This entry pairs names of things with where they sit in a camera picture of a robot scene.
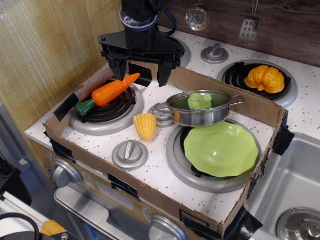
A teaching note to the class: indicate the silver sink drain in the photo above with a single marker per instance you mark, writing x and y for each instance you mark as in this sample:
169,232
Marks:
299,224

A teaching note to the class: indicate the small steel pan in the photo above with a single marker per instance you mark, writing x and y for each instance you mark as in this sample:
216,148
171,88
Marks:
221,105

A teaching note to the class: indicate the hanging silver slotted spatula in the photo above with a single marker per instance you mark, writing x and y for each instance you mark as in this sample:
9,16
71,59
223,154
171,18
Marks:
250,25

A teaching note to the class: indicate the orange toy carrot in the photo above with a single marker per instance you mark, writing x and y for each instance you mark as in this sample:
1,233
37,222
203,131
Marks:
105,94

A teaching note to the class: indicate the light green plastic plate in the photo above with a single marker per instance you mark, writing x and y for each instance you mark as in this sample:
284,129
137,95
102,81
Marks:
222,150

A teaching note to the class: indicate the yellow object bottom left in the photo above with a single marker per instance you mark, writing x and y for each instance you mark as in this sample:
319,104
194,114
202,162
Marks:
50,228

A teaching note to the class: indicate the front left stove burner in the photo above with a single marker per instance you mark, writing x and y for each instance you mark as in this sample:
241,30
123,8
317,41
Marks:
111,118

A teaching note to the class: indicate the front right stove burner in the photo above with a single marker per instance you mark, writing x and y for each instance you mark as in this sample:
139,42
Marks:
189,175

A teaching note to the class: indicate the stove burner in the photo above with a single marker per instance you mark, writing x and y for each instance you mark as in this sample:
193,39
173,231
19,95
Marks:
187,56
235,74
189,175
111,118

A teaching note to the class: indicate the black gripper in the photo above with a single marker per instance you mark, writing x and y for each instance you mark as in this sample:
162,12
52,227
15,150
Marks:
148,46

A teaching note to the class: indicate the left silver oven knob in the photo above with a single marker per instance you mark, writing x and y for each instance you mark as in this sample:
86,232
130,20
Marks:
65,174

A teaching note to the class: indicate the back right stove burner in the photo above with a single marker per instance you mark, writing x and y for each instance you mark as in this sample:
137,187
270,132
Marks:
235,74

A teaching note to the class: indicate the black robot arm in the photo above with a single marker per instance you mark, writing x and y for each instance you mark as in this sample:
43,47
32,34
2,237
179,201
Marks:
141,15

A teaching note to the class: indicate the back left stove burner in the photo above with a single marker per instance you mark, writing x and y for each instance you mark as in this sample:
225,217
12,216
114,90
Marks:
187,56

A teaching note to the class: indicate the silver sink basin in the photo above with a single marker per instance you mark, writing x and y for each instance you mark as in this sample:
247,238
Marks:
291,180

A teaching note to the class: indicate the yellow toy corn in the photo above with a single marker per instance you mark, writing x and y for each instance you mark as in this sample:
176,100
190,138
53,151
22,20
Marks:
145,125

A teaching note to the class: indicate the silver stove knob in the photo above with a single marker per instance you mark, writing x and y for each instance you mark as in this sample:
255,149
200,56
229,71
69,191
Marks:
214,54
130,155
163,115

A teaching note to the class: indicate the silver oven door handle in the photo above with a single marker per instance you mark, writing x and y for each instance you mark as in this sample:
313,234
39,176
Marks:
90,214

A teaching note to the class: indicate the orange toy pumpkin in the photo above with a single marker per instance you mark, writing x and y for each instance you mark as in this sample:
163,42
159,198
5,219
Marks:
265,78

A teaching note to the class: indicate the brown cardboard fence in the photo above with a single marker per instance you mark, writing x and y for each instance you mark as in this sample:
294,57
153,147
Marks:
153,188

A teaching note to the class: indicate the front silver stove knob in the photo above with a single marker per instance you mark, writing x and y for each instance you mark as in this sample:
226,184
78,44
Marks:
130,155

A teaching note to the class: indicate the hanging silver strainer spoon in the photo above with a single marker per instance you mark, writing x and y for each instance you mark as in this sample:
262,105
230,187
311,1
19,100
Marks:
198,17

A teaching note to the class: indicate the back silver stove knob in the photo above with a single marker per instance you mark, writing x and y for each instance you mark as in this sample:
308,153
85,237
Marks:
214,54

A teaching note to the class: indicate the right silver oven knob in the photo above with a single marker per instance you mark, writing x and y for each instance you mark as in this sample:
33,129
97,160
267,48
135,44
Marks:
164,229

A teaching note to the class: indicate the middle silver stove knob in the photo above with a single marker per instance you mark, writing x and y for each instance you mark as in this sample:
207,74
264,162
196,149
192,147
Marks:
163,115

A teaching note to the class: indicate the light green toy broccoli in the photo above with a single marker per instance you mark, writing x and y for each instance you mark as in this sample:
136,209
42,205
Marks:
198,101

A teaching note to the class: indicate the silver oven knob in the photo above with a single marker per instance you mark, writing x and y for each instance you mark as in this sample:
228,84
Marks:
65,174
164,229

